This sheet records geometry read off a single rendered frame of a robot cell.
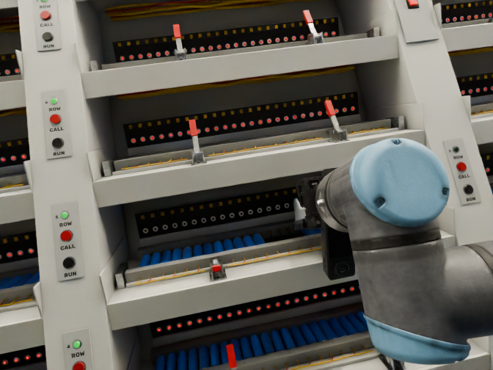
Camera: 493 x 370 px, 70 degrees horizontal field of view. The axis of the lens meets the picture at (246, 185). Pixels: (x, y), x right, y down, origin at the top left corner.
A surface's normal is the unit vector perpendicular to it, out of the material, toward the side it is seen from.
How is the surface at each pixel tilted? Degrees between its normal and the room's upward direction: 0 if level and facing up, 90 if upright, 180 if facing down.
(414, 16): 90
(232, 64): 111
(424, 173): 85
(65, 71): 90
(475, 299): 93
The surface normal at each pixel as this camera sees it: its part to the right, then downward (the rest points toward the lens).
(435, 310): -0.04, -0.15
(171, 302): 0.15, 0.16
